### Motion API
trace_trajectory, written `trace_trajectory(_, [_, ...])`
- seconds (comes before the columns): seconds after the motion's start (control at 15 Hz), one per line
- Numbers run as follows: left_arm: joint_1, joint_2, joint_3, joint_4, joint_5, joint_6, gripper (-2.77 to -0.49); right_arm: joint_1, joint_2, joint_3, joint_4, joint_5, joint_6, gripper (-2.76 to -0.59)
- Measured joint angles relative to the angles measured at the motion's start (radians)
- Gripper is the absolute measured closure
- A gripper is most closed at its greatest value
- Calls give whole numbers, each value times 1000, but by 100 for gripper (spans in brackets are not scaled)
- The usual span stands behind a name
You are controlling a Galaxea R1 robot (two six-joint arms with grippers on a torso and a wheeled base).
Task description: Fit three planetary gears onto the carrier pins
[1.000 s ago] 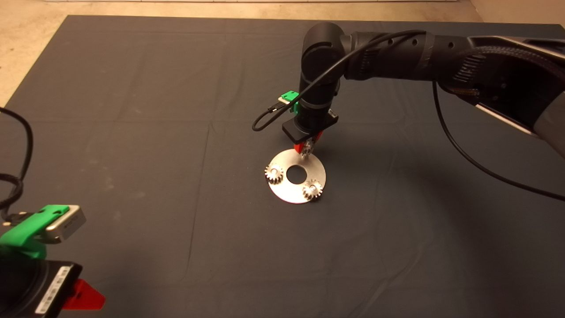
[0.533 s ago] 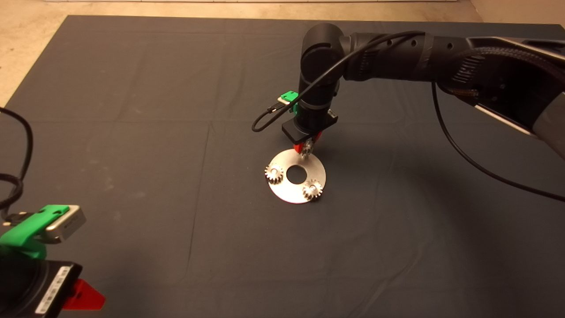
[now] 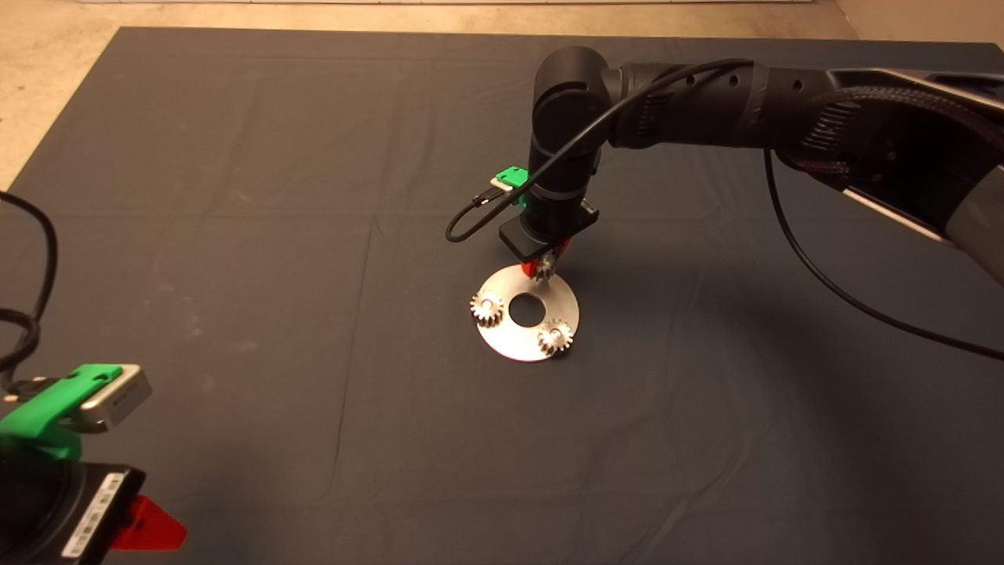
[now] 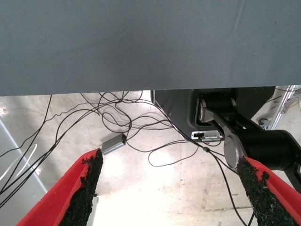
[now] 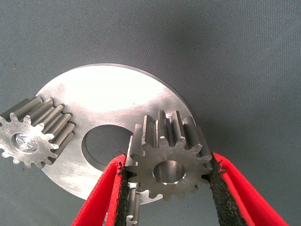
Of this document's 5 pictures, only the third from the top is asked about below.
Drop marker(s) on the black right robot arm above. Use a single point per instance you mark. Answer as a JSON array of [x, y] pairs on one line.
[[706, 98]]

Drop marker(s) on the steel planetary gear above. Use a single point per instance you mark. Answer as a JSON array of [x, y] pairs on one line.
[[555, 339], [488, 310], [547, 270]]

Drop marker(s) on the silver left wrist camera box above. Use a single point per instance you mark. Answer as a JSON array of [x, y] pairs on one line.
[[121, 400]]

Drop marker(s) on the round metal carrier plate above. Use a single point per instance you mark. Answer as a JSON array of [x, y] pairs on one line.
[[518, 341]]

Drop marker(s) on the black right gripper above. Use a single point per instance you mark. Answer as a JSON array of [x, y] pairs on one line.
[[545, 229]]

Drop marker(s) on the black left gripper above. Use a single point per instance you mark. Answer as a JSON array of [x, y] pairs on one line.
[[102, 510]]

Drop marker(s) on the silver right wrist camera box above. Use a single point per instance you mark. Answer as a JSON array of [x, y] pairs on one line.
[[502, 184]]

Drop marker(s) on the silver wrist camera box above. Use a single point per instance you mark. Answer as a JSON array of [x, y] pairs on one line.
[[121, 400], [502, 184]]

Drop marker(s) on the green right camera mount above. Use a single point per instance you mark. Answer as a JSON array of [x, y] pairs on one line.
[[514, 179]]

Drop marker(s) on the dark table cloth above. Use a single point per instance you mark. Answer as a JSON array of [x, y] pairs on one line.
[[314, 157]]

